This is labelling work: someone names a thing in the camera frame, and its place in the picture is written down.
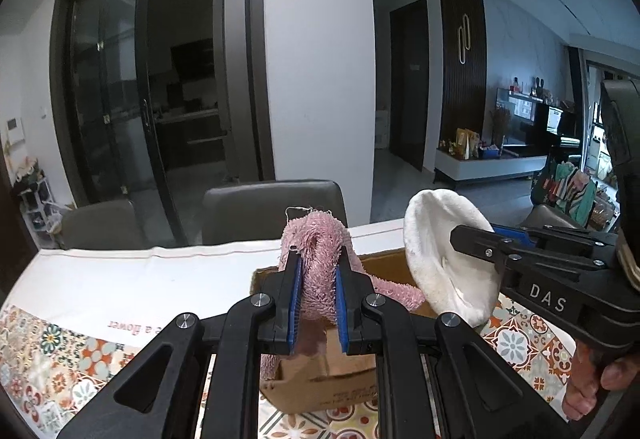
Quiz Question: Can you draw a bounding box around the person's right hand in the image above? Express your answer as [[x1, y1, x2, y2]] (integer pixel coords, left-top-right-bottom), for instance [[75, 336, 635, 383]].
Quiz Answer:
[[562, 341, 639, 421]]

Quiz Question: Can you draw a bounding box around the patterned tile tablecloth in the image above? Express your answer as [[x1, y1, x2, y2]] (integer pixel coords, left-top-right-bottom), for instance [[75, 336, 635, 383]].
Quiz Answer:
[[1, 247, 570, 438]]

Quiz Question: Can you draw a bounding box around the cream white round pouch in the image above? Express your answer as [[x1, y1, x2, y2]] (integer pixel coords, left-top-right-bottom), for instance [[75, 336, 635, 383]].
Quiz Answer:
[[404, 188, 500, 327]]

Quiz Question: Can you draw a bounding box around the dusty pink fuzzy cloth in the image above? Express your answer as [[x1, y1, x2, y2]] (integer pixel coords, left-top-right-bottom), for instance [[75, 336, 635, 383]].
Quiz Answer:
[[259, 208, 428, 383]]

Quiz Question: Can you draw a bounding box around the white shelf rack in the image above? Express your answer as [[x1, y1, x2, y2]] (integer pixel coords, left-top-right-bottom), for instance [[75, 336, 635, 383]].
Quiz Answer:
[[20, 178, 63, 248]]

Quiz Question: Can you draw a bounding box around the grey chair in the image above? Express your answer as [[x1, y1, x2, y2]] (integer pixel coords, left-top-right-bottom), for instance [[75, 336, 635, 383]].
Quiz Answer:
[[60, 199, 149, 251], [201, 179, 347, 246], [521, 204, 584, 230]]

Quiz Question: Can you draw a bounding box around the brown cardboard box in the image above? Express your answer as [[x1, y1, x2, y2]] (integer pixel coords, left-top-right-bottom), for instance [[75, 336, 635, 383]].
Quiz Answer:
[[259, 249, 416, 414]]

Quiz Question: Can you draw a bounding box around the grey chair far left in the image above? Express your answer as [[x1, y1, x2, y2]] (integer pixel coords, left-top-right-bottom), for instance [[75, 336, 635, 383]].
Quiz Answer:
[[60, 199, 149, 251]]

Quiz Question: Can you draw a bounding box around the grey chair far middle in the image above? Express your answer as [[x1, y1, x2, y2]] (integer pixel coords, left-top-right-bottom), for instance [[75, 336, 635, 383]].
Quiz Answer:
[[201, 179, 347, 246]]

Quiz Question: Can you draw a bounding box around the grey chair right side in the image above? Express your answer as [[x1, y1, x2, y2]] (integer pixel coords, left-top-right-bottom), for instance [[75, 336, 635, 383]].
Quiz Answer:
[[521, 204, 584, 230]]

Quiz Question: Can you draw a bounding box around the dark glass sliding door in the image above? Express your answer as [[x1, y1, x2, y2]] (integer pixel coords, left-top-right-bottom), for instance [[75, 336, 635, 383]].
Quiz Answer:
[[50, 0, 276, 247]]

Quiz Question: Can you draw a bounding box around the white low tv cabinet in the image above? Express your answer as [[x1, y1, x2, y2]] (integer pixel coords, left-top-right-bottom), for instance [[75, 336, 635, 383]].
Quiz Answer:
[[435, 150, 547, 183]]

